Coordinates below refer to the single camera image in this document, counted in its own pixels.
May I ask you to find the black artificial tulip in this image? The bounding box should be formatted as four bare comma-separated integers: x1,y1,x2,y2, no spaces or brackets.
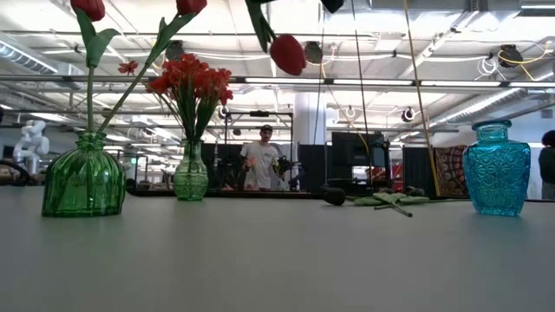
372,185,431,211
376,185,414,218
322,186,472,208

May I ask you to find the black metal frame rig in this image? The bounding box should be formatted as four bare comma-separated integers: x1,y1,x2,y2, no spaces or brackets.
222,110,295,192

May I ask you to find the black hanging cable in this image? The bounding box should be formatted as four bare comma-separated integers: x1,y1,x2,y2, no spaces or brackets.
349,0,375,192

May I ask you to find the yellow hanging cable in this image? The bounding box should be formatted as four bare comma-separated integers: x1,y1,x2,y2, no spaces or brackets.
402,0,442,197

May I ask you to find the black monitor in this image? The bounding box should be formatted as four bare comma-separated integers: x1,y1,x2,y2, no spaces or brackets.
330,131,389,185

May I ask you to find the patterned cloth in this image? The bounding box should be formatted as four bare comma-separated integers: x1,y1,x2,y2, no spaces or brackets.
433,145,470,197

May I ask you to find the tall green glass vase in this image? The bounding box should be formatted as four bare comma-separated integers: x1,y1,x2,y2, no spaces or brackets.
173,138,210,202

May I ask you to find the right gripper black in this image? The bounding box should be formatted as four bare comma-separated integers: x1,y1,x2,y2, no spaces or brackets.
320,0,346,14

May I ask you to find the round green glass vase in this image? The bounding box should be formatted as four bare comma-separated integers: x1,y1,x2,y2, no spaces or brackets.
41,131,127,218

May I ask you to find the person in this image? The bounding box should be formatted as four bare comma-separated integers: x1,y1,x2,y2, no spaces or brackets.
538,129,555,201
239,124,291,192

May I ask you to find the blue glass vase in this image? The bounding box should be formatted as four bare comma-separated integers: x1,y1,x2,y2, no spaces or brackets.
460,119,532,218

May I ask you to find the black aluminium table frame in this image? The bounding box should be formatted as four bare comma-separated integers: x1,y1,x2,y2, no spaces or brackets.
126,188,555,203

